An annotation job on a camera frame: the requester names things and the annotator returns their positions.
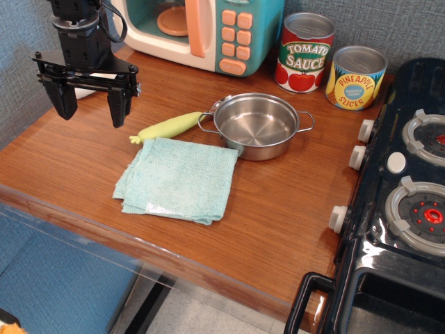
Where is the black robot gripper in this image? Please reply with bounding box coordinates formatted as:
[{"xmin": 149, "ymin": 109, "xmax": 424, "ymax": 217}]
[{"xmin": 32, "ymin": 19, "xmax": 140, "ymax": 128}]

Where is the spoon with yellow-green handle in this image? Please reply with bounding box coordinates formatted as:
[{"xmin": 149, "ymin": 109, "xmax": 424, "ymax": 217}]
[{"xmin": 129, "ymin": 111, "xmax": 205, "ymax": 145}]

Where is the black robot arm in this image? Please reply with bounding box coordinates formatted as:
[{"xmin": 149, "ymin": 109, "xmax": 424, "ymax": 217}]
[{"xmin": 33, "ymin": 1, "xmax": 140, "ymax": 128}]

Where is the light blue folded cloth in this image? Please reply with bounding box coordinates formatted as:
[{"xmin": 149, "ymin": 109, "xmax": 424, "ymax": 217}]
[{"xmin": 113, "ymin": 138, "xmax": 238, "ymax": 225}]

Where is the plush mushroom toy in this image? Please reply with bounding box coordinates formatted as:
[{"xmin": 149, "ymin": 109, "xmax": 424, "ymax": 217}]
[{"xmin": 74, "ymin": 73, "xmax": 116, "ymax": 100}]

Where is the toy microwave teal and cream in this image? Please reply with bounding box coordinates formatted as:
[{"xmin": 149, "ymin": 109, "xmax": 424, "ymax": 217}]
[{"xmin": 112, "ymin": 1, "xmax": 284, "ymax": 77}]

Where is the small stainless steel pot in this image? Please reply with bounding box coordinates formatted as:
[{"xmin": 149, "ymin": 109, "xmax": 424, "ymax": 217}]
[{"xmin": 197, "ymin": 93, "xmax": 315, "ymax": 161}]

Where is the tomato sauce can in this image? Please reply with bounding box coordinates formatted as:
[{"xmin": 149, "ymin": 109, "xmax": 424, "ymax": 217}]
[{"xmin": 275, "ymin": 12, "xmax": 336, "ymax": 93}]

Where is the orange plush object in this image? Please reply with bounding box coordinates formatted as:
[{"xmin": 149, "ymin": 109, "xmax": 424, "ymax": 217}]
[{"xmin": 0, "ymin": 323, "xmax": 27, "ymax": 334}]

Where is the pineapple slices can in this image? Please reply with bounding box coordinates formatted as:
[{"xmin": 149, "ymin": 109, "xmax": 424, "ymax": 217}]
[{"xmin": 325, "ymin": 45, "xmax": 388, "ymax": 111}]

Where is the black toy stove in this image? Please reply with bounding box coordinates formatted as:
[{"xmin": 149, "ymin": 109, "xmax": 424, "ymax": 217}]
[{"xmin": 285, "ymin": 58, "xmax": 444, "ymax": 333}]

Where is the black cable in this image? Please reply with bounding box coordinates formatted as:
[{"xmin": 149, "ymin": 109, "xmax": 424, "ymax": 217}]
[{"xmin": 99, "ymin": 0, "xmax": 129, "ymax": 45}]

